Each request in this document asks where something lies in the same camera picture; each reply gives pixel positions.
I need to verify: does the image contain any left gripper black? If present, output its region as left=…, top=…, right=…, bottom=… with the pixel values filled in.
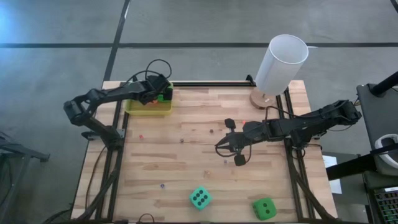
left=136, top=74, right=174, bottom=105

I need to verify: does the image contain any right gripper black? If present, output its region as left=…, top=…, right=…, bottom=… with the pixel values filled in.
left=215, top=118, right=271, bottom=167

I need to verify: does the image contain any green foam die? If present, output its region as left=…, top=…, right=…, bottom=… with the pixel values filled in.
left=251, top=197, right=277, bottom=222
left=156, top=91, right=174, bottom=103

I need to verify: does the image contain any teal foam die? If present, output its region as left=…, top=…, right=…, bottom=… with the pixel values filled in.
left=188, top=185, right=214, bottom=212

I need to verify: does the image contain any yellow translucent plastic bin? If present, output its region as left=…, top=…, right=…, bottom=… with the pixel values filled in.
left=125, top=81, right=174, bottom=116

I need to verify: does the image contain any white shade table lamp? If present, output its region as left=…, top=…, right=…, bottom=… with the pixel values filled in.
left=249, top=34, right=310, bottom=110

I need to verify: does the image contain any white paper sheet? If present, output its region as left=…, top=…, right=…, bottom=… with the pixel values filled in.
left=322, top=154, right=343, bottom=195

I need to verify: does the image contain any black beam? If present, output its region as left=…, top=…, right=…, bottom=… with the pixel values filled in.
left=325, top=145, right=398, bottom=182

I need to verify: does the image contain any grey metal stand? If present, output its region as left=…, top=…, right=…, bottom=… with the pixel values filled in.
left=0, top=136, right=50, bottom=220

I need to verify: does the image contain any dark grey cart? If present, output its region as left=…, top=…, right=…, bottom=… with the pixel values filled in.
left=356, top=83, right=398, bottom=147

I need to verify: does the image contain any black pole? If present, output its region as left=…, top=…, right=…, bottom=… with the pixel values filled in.
left=371, top=70, right=398, bottom=96

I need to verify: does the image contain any keyboard with coloured keys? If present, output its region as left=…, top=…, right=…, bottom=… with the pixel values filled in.
left=374, top=185, right=398, bottom=224

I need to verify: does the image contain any black left camera cable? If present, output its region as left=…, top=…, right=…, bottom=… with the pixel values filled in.
left=123, top=58, right=173, bottom=88

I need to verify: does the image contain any white ring-shaped device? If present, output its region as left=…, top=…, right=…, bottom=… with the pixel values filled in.
left=374, top=133, right=398, bottom=170

